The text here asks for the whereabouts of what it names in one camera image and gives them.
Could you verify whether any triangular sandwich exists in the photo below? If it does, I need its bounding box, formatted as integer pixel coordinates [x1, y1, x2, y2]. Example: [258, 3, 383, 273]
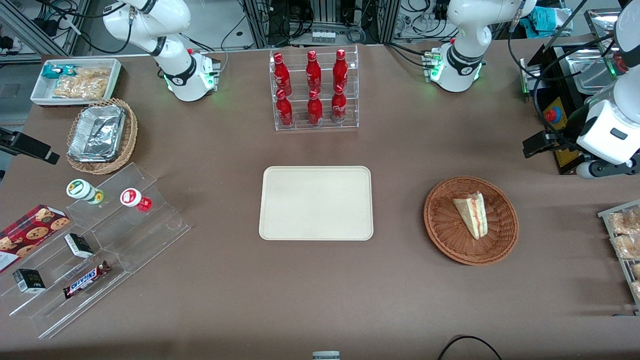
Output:
[452, 191, 489, 241]

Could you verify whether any light wicker basket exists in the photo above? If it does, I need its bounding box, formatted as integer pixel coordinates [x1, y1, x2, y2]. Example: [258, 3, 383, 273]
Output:
[65, 97, 139, 176]

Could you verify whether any brown wicker basket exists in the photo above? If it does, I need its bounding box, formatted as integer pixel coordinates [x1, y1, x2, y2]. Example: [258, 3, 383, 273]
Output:
[423, 175, 520, 266]

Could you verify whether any beige plastic tray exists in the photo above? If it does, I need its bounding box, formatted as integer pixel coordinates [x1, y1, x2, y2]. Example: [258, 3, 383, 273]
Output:
[258, 165, 374, 242]

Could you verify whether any green lid yogurt cup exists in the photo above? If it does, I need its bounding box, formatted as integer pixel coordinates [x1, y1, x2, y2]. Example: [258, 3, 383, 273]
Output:
[66, 178, 105, 205]

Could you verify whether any white rectangular snack bin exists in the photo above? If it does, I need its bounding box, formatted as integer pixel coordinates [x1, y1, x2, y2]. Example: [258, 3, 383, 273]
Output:
[30, 58, 123, 108]

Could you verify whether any aluminium foil container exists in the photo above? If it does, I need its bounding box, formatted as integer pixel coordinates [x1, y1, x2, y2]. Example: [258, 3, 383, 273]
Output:
[67, 103, 127, 164]

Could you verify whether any black food warmer machine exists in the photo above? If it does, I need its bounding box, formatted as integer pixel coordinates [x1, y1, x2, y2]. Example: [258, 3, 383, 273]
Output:
[519, 7, 640, 176]

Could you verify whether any steel warmer pan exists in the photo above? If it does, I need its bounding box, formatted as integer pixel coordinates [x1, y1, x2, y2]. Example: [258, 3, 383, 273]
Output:
[564, 47, 621, 95]

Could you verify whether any clear bag of crackers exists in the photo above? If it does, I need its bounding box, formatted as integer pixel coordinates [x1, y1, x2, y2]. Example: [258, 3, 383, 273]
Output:
[74, 67, 112, 82]
[52, 75, 110, 100]

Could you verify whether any teal snack packet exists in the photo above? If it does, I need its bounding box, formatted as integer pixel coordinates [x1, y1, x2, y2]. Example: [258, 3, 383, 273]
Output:
[41, 63, 77, 79]

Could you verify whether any red tartan cookie box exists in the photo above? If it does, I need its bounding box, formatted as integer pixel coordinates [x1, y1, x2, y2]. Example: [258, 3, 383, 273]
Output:
[0, 203, 71, 274]

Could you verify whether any red lid yogurt cup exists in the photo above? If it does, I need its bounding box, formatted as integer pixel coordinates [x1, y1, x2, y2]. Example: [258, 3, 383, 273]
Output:
[119, 187, 153, 213]

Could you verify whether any small black chocolate box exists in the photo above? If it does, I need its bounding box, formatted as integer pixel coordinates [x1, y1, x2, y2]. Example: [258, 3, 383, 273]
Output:
[63, 232, 95, 259]
[12, 268, 47, 294]

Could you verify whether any Snickers chocolate bar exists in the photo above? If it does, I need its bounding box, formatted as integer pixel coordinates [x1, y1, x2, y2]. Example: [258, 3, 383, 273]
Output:
[62, 260, 112, 300]

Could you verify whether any clear acrylic stepped stand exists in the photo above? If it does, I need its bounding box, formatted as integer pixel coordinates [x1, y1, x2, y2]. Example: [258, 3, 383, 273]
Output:
[0, 162, 192, 340]

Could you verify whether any red cola bottle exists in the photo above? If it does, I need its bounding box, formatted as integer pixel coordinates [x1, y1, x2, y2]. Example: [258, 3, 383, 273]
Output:
[275, 89, 295, 127]
[272, 52, 293, 96]
[306, 89, 324, 126]
[330, 84, 348, 124]
[305, 50, 323, 93]
[332, 48, 349, 91]

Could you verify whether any clear acrylic bottle rack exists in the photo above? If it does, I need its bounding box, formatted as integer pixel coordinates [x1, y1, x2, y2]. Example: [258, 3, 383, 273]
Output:
[269, 45, 360, 132]

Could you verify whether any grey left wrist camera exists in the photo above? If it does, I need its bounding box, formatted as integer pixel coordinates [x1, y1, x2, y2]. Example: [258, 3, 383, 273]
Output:
[576, 157, 640, 180]

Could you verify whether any grey wire rack tray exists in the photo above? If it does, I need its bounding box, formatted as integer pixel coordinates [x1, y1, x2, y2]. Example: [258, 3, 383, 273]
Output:
[597, 199, 640, 317]

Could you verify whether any aluminium frame post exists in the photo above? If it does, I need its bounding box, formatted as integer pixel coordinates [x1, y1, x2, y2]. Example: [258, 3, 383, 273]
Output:
[378, 0, 401, 45]
[243, 0, 271, 50]

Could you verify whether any black cable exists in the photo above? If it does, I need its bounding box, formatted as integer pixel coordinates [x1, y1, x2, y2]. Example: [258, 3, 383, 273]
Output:
[437, 334, 504, 360]

